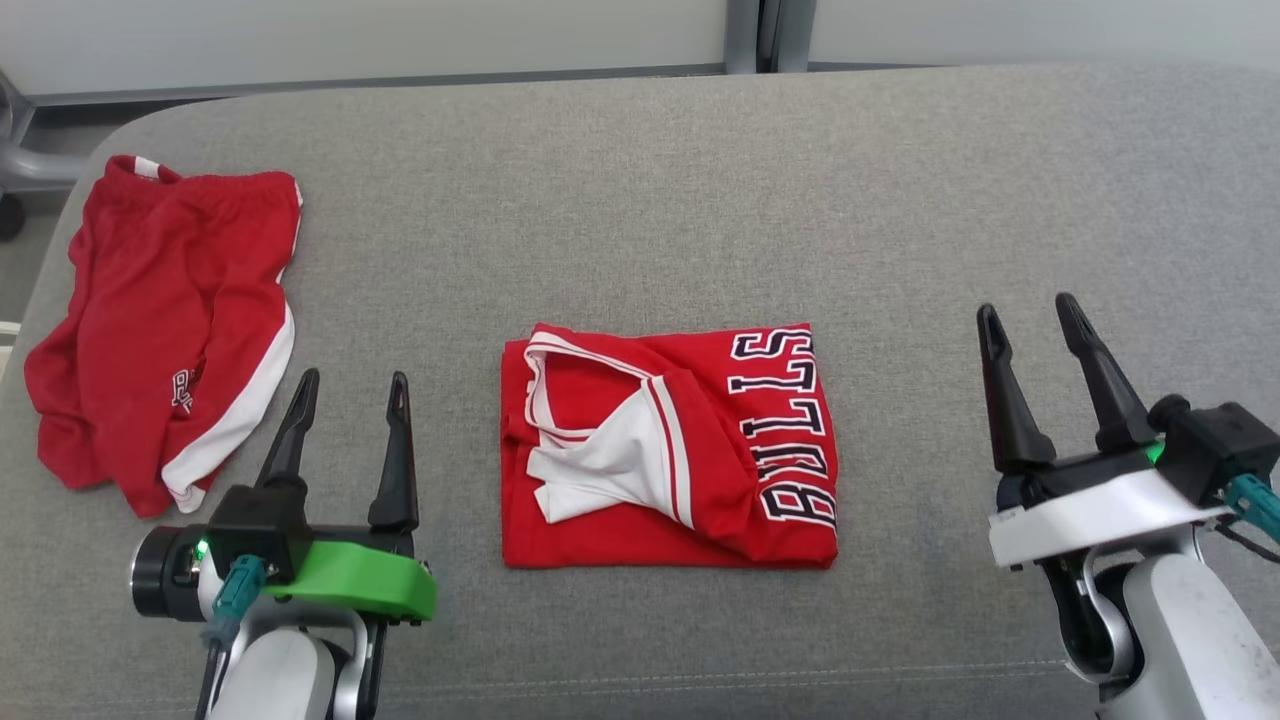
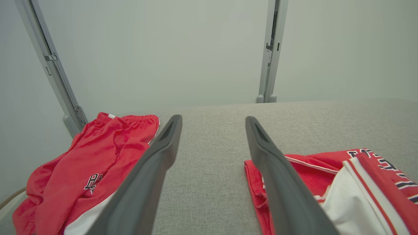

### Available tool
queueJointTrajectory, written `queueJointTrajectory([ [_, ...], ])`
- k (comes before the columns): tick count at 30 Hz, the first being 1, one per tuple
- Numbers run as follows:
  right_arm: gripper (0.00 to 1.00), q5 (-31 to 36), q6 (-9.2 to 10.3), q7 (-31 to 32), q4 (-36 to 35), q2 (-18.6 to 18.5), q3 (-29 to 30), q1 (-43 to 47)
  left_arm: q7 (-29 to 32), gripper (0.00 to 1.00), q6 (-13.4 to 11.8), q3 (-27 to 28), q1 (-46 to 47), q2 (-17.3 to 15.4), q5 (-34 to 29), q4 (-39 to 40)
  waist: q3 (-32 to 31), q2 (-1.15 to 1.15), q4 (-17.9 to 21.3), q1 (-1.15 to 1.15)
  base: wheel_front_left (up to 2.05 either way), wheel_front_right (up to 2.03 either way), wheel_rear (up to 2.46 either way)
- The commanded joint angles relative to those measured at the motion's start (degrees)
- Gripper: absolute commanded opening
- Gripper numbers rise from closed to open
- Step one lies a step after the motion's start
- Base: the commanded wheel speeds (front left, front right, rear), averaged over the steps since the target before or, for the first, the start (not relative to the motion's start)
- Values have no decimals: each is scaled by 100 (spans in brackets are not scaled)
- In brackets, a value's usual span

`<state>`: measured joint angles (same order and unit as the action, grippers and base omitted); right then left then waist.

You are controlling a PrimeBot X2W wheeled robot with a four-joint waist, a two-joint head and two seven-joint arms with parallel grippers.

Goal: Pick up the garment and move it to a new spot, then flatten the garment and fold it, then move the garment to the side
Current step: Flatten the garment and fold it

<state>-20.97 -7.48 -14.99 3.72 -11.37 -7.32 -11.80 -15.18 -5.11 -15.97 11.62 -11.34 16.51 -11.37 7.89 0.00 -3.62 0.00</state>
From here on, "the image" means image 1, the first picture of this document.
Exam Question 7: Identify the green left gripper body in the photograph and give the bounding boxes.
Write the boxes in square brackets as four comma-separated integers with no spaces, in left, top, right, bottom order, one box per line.
[262,528,438,621]

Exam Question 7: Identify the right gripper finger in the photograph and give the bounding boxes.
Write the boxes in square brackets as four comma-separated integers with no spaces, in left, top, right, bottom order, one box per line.
[1055,292,1161,451]
[977,304,1056,473]

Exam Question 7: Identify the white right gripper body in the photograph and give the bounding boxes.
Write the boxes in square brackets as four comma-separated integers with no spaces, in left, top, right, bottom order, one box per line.
[988,448,1236,569]

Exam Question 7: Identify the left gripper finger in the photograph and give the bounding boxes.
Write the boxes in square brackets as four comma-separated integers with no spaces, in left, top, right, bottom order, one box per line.
[255,368,321,491]
[368,372,419,533]

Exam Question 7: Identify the red shorts with white stripe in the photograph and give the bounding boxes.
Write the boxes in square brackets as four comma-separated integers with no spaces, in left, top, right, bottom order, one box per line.
[24,155,303,519]

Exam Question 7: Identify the red white Bulls jersey shirt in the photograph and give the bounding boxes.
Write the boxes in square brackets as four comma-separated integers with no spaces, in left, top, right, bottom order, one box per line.
[500,322,839,571]

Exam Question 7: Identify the grey partition foot with caster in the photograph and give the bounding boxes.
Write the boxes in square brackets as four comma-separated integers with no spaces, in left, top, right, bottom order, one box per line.
[0,70,89,241]

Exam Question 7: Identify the teal cable connector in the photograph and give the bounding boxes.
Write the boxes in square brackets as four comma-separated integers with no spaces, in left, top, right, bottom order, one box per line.
[1225,475,1280,543]
[205,555,269,646]

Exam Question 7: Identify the grey metal partition post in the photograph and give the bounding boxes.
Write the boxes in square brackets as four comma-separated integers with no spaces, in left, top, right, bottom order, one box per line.
[725,0,816,74]

